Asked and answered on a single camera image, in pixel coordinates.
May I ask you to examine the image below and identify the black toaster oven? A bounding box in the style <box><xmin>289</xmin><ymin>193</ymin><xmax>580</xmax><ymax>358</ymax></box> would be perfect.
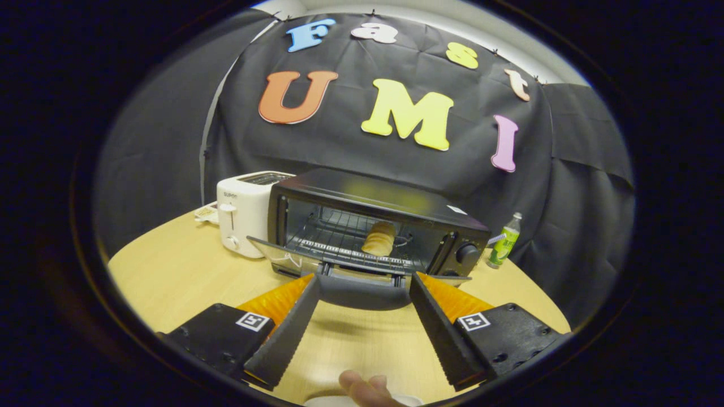
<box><xmin>247</xmin><ymin>167</ymin><xmax>492</xmax><ymax>311</ymax></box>

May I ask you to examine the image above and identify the white pop-up toaster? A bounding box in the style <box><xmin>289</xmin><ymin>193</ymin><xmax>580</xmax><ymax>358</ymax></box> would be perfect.
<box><xmin>217</xmin><ymin>171</ymin><xmax>296</xmax><ymax>259</ymax></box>

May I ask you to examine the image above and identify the green label drink bottle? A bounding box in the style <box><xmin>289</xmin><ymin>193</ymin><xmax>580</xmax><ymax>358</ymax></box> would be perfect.
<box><xmin>486</xmin><ymin>213</ymin><xmax>523</xmax><ymax>270</ymax></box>

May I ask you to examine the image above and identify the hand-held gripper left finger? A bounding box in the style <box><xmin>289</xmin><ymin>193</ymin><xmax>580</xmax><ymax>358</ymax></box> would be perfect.
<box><xmin>157</xmin><ymin>274</ymin><xmax>322</xmax><ymax>392</ymax></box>

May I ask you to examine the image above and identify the small flat snack tray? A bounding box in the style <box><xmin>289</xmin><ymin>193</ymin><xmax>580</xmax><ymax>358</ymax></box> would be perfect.
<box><xmin>194</xmin><ymin>202</ymin><xmax>219</xmax><ymax>226</ymax></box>

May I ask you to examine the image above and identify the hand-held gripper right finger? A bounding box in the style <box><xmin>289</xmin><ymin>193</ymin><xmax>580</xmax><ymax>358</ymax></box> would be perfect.
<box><xmin>408</xmin><ymin>272</ymin><xmax>573</xmax><ymax>392</ymax></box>

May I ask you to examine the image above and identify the white plate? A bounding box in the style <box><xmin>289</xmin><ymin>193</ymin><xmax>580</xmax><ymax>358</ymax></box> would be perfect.
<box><xmin>303</xmin><ymin>394</ymin><xmax>425</xmax><ymax>407</ymax></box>

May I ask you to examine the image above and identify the ridged golden bread roll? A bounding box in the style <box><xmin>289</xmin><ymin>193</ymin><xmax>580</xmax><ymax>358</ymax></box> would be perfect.
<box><xmin>361</xmin><ymin>221</ymin><xmax>397</xmax><ymax>257</ymax></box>

